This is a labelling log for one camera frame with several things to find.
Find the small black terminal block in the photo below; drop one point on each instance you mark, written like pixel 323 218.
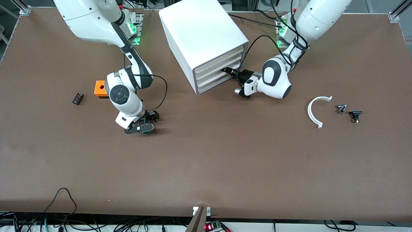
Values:
pixel 78 99

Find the orange box with black base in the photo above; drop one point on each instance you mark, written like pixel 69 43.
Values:
pixel 99 87

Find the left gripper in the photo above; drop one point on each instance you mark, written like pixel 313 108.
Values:
pixel 245 75

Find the green push button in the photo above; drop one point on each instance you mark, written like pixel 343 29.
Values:
pixel 148 131

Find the white metal bracket plate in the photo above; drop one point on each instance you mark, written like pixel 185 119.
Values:
pixel 195 211

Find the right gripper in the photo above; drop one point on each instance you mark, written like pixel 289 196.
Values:
pixel 152 116

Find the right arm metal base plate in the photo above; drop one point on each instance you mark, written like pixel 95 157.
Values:
pixel 140 19

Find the white plastic drawer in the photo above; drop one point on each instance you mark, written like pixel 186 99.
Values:
pixel 219 67
pixel 219 61
pixel 212 76
pixel 219 78

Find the small metallic switch part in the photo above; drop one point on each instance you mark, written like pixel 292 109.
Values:
pixel 341 108

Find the white semicircular bracket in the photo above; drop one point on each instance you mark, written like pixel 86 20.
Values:
pixel 309 111

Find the brown mounting beam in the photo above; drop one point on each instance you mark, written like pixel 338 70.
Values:
pixel 198 222

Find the circuit board with red light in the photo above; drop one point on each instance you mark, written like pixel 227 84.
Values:
pixel 209 227

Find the aluminium frame profile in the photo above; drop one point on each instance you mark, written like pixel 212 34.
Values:
pixel 397 11
pixel 24 9

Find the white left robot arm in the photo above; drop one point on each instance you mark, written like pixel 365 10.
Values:
pixel 322 16

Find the white drawer cabinet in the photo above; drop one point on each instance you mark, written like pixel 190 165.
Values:
pixel 199 29

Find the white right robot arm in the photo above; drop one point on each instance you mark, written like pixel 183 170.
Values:
pixel 83 19

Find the black flat-head button part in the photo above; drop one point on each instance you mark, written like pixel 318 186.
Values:
pixel 355 113

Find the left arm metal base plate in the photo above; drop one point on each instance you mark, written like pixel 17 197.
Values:
pixel 279 43

